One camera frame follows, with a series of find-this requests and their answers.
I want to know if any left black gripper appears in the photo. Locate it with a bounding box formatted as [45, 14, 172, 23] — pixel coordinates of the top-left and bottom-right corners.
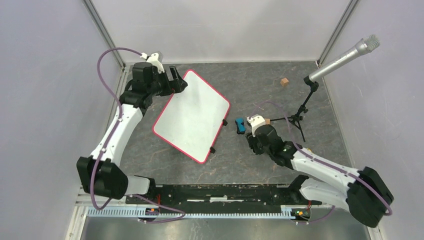
[147, 65, 188, 98]

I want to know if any blue whiteboard eraser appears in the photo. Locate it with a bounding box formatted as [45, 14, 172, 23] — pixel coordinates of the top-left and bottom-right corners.
[234, 117, 246, 135]

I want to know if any pink framed whiteboard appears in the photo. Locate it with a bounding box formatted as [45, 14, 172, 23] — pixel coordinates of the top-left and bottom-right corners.
[152, 69, 231, 164]

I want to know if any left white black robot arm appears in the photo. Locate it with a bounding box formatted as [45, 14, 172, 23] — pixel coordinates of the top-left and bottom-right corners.
[76, 62, 188, 204]

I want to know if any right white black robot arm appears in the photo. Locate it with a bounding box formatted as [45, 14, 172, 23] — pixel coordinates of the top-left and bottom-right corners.
[246, 124, 394, 228]

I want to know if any black microphone tripod stand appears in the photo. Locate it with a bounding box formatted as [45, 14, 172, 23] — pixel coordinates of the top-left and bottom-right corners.
[287, 76, 319, 142]

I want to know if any far wooden cube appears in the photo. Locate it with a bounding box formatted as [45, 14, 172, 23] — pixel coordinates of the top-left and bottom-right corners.
[280, 77, 290, 88]

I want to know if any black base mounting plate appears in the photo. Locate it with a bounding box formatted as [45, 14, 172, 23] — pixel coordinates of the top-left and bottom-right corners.
[145, 183, 321, 214]

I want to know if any silver microphone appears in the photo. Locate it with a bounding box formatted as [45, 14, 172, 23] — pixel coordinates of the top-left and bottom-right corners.
[303, 34, 381, 86]

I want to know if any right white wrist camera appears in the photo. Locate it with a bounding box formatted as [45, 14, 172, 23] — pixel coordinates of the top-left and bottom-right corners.
[246, 114, 267, 137]

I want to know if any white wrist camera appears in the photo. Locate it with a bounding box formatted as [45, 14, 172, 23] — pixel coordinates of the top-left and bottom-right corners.
[139, 51, 165, 74]
[246, 114, 267, 137]

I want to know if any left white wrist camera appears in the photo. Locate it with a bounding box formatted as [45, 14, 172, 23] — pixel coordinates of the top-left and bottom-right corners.
[139, 51, 165, 74]

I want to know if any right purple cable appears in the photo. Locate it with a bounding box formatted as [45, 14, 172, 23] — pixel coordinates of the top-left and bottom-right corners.
[251, 100, 394, 225]

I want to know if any purple cable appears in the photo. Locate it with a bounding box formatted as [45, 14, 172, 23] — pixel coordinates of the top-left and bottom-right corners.
[90, 47, 186, 224]
[251, 100, 394, 225]

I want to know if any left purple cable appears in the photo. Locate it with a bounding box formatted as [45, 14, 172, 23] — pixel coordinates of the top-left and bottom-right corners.
[90, 47, 186, 224]

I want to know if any aluminium cable duct rail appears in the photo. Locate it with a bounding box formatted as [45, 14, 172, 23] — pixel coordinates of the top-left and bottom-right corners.
[86, 205, 310, 221]

